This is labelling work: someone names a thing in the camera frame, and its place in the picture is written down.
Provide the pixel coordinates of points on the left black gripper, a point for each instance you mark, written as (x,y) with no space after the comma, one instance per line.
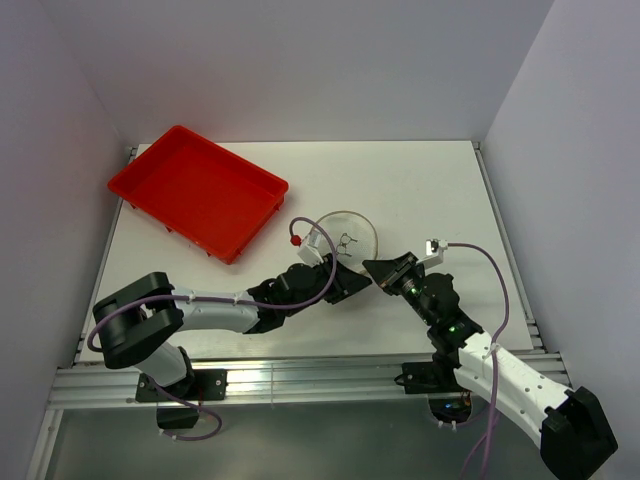
(338,282)

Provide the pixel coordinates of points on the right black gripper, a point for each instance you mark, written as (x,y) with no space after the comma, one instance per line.
(394,275)

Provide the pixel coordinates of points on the white mesh laundry bag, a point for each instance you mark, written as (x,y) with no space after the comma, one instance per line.
(354,237)

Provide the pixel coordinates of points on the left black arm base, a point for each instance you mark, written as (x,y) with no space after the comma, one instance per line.
(197,387)

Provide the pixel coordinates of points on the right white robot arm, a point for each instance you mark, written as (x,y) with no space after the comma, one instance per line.
(569,426)

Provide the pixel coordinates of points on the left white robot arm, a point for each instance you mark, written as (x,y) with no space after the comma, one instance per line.
(134,324)

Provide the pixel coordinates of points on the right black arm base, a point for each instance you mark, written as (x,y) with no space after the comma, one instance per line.
(448,402)

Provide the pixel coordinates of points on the red plastic tray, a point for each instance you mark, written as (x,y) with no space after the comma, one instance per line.
(196,188)

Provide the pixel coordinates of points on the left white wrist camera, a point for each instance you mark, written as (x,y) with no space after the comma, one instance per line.
(308,251)

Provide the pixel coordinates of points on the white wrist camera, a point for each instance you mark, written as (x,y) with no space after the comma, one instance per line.
(308,251)
(434,253)

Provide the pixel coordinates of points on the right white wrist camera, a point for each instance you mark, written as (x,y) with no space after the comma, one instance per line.
(434,253)

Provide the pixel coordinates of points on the aluminium mounting rail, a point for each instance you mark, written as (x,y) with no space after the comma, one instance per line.
(271,381)

